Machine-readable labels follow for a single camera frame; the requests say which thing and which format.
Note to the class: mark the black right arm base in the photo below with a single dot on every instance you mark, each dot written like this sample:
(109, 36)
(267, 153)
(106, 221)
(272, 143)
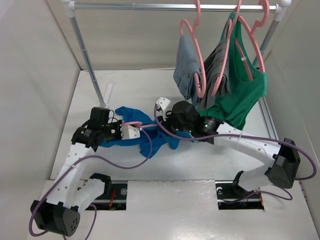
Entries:
(230, 196)

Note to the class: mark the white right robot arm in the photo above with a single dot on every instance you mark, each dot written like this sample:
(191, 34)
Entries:
(280, 162)

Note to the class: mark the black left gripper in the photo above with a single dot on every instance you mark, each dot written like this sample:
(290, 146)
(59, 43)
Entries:
(118, 124)

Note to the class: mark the silver clothes rack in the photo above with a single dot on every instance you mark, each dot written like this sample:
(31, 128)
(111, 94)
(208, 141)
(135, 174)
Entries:
(70, 6)

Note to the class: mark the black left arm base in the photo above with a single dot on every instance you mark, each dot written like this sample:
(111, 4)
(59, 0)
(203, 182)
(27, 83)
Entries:
(116, 200)

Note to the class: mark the green tank top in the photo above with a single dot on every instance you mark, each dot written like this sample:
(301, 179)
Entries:
(245, 93)

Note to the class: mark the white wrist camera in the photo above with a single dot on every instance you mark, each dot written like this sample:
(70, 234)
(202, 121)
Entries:
(163, 106)
(129, 132)

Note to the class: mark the grey garment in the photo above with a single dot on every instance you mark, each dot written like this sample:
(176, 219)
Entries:
(213, 65)

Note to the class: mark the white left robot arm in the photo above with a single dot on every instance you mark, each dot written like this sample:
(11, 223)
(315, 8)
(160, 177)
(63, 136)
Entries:
(59, 210)

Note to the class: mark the pink hanger with denim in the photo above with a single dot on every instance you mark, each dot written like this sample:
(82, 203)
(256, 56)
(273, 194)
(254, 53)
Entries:
(197, 55)

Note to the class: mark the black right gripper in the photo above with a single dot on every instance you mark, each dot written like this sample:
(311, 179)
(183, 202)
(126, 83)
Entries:
(165, 124)

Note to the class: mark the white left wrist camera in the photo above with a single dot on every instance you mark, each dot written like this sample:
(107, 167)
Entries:
(129, 132)

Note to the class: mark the pink hanger with green top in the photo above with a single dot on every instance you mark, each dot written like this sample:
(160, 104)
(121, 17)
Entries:
(251, 34)

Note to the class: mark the pink hanger with grey garment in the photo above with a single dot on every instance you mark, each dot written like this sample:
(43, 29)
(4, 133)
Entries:
(229, 26)

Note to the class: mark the blue t shirt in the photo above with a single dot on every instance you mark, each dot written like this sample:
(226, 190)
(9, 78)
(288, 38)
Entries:
(154, 139)

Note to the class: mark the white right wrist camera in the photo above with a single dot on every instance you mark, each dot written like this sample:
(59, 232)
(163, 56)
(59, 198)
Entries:
(163, 106)

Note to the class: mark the light blue denim garment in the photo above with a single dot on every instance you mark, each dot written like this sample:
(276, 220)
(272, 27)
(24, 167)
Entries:
(186, 68)

